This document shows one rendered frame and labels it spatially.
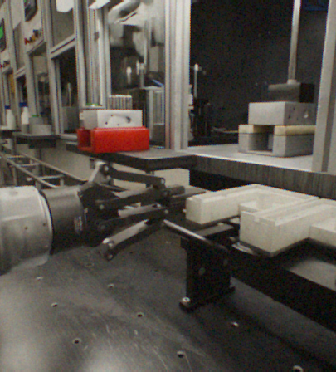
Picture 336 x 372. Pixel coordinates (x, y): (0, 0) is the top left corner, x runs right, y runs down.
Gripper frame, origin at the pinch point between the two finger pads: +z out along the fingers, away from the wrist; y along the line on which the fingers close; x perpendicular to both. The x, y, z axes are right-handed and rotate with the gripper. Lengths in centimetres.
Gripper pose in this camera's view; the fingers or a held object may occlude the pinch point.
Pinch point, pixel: (182, 197)
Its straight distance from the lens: 46.2
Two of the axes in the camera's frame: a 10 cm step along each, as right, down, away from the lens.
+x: -5.8, -1.8, 7.9
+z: 8.1, -1.3, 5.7
